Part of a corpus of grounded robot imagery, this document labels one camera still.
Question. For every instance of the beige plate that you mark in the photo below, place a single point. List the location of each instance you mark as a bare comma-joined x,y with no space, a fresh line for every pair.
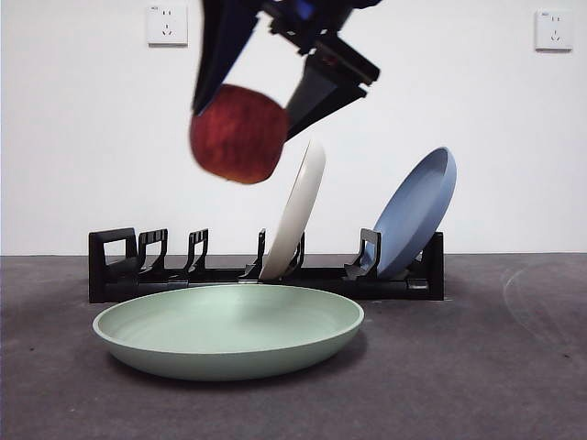
298,220

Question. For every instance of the blue plate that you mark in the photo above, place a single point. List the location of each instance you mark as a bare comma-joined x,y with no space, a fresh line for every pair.
413,220

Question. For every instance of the white wall outlet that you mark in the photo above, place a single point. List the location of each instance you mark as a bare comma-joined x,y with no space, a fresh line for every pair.
167,25
554,31

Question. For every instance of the black plate rack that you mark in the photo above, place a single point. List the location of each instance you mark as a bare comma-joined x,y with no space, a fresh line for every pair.
98,275

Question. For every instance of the green plate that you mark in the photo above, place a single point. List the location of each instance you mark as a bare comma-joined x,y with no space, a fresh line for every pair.
229,357

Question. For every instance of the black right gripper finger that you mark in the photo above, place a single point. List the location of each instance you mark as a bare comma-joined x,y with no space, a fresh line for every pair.
220,46
321,91

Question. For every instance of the red apple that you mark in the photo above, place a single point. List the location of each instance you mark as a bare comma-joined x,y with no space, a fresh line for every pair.
238,137

